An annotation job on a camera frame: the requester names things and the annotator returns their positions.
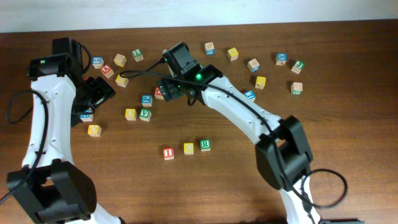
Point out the red A block upper left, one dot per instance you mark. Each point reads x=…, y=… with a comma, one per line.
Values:
x=107, y=71

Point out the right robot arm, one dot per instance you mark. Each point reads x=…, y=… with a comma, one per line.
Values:
x=283, y=154

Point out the yellow O block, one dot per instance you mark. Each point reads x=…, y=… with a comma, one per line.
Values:
x=130, y=114

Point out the green J block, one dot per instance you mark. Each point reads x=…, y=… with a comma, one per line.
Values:
x=298, y=67

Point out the green L block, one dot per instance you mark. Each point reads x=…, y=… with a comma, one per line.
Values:
x=137, y=55

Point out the yellow C block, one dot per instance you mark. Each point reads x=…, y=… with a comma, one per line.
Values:
x=188, y=148

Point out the blue 5 block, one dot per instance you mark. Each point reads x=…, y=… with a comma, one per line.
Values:
x=97, y=62

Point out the plain wood yellow block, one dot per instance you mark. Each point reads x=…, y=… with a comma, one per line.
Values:
x=120, y=60

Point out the blue E block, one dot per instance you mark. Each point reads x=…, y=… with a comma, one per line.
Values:
x=250, y=95

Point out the green R block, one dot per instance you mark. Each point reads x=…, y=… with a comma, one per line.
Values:
x=205, y=145

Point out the wood block blue edge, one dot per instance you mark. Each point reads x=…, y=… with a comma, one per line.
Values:
x=253, y=65

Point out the yellow block upper left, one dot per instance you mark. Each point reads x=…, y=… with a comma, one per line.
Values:
x=121, y=81

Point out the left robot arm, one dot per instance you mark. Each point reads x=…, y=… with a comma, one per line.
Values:
x=49, y=187

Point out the wood block green side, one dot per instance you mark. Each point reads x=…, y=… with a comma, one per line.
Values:
x=296, y=88

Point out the blue P block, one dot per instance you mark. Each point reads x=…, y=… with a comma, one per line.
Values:
x=147, y=100

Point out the yellow D block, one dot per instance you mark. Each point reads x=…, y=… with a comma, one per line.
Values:
x=94, y=130

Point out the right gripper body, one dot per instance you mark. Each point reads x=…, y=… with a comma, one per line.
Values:
x=174, y=84

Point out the red Q block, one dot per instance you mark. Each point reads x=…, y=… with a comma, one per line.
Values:
x=158, y=94

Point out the wood block blue side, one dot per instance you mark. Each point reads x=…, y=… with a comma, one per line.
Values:
x=209, y=48

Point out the yellow block top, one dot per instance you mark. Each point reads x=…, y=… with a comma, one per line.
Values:
x=232, y=54

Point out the blue H block lower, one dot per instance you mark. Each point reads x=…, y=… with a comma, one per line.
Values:
x=87, y=116

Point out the green V block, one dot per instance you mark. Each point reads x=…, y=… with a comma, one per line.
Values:
x=145, y=114

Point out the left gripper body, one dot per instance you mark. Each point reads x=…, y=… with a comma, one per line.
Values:
x=92, y=93

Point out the yellow block right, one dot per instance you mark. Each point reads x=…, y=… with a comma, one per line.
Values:
x=260, y=82

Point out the blue K block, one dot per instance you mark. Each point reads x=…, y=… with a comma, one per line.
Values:
x=281, y=59

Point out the red I block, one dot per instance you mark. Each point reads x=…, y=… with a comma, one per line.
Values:
x=168, y=154

